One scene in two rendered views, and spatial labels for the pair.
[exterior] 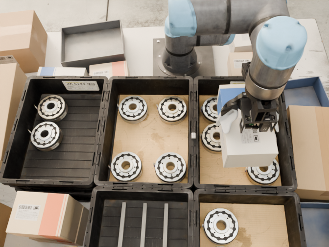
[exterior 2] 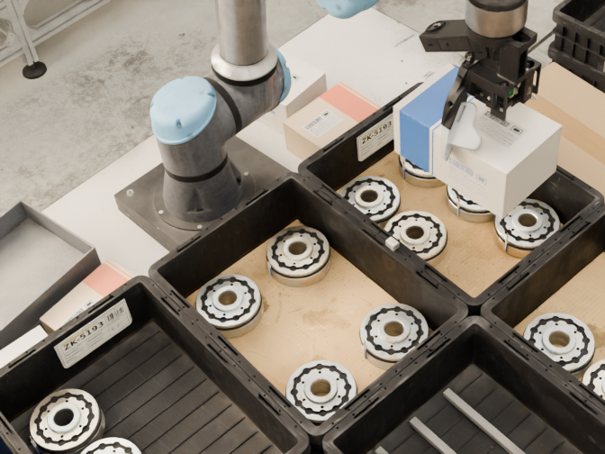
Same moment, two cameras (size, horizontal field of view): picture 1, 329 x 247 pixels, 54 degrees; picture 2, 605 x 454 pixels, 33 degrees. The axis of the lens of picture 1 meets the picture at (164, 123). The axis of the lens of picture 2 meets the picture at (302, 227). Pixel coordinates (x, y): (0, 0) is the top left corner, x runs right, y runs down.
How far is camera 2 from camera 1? 74 cm
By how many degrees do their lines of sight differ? 27
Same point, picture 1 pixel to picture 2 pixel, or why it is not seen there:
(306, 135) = not seen: hidden behind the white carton
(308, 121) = not seen: hidden behind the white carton
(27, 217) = not seen: outside the picture
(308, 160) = (571, 166)
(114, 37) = (33, 242)
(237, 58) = (304, 121)
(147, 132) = (291, 322)
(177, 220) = (488, 400)
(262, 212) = (588, 285)
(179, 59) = (217, 181)
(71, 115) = (114, 410)
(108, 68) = (85, 295)
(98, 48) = (20, 284)
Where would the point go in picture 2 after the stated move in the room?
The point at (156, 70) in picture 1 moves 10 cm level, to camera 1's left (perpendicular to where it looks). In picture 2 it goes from (182, 236) to (141, 272)
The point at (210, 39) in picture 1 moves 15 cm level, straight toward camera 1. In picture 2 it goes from (256, 104) to (305, 150)
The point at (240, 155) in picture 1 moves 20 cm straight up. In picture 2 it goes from (520, 162) to (533, 43)
